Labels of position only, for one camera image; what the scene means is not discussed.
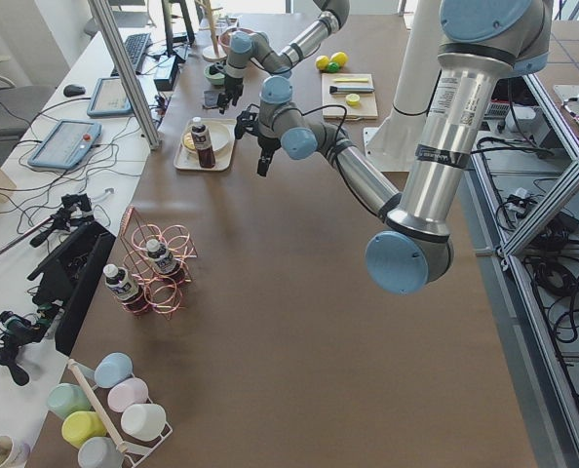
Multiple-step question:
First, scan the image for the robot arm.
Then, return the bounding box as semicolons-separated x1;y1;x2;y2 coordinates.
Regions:
217;0;350;114
258;1;553;294

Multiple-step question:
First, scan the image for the whole yellow lemon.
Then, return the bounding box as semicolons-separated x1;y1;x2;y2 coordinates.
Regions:
330;52;349;68

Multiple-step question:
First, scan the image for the glazed donut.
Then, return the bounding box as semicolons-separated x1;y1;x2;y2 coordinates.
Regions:
182;132;196;151

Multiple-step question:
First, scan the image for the black keyboard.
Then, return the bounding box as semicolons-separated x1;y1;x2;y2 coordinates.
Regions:
124;33;151;74

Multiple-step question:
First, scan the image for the white plate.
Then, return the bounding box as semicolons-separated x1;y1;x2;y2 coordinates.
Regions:
184;122;233;154

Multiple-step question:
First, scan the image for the yellow plastic knife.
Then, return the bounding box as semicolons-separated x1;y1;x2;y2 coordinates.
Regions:
333;77;369;83

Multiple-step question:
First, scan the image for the mint green bowl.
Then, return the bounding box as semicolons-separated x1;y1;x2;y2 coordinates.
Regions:
204;62;225;87

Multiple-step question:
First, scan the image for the green lime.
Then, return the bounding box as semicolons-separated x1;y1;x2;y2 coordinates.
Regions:
326;61;340;73

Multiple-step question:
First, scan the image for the dark drink bottle on tray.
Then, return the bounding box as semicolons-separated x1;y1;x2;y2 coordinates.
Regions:
190;117;215;169

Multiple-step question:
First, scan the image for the aluminium frame post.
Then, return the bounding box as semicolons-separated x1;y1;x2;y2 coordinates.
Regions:
88;0;161;150

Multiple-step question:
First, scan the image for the grey cup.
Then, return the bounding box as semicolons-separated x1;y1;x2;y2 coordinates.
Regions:
77;437;124;468

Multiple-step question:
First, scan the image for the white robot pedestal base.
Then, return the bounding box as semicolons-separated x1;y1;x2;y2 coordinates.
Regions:
362;0;472;175

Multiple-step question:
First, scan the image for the green cup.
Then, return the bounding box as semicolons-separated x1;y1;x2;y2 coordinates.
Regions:
47;383;92;420

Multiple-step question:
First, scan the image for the steel muddler black tip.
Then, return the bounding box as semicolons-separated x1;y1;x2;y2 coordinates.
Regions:
328;85;374;95

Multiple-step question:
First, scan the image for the wooden cutting board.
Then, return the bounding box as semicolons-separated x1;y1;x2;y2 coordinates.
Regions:
321;72;378;120

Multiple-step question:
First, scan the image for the pink bowl with ice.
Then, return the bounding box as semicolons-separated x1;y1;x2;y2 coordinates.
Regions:
218;26;253;55

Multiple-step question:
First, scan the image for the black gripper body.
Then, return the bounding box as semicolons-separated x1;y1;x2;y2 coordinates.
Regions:
257;136;281;159
224;74;244;98

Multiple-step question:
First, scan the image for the pink cup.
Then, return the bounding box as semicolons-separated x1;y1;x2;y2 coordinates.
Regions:
107;377;149;413

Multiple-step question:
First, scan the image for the lemon half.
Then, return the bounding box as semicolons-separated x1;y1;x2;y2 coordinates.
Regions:
345;94;361;107

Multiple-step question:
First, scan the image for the white cup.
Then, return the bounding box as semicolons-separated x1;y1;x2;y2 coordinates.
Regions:
121;404;167;442

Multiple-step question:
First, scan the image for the blue teach pendant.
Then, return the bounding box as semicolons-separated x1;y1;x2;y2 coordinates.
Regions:
27;119;102;170
87;77;133;118

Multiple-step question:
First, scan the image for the copper wire bottle rack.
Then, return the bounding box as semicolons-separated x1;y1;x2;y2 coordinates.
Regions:
118;205;198;320

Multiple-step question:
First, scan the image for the grey folded cloth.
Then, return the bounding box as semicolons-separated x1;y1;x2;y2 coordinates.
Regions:
203;90;221;109

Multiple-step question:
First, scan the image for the yellow cup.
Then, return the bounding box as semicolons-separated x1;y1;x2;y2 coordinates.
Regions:
61;410;107;449

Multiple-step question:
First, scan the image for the blue cup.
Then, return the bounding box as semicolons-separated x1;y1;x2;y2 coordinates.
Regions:
95;352;133;389

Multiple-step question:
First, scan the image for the dark bottle in rack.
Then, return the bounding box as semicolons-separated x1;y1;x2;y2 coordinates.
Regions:
145;238;179;277

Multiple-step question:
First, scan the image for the round wooden stand base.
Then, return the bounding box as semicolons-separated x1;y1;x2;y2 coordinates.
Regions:
202;46;227;62

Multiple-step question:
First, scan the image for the black computer mouse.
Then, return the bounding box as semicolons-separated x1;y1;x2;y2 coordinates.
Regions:
62;84;86;98

